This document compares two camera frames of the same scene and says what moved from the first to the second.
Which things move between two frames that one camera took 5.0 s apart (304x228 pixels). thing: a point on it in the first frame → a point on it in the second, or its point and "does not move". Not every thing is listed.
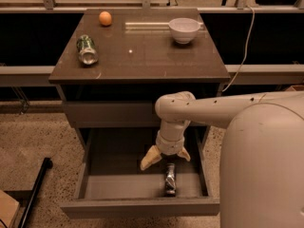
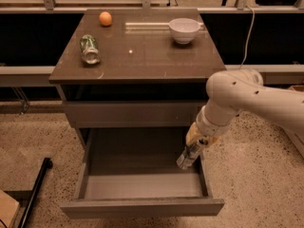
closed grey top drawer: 111,114 does not move
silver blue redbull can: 170,180 → 187,156
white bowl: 183,29 does not move
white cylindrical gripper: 170,146 → 206,128
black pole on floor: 46,166 does not move
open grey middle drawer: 109,180 does not move
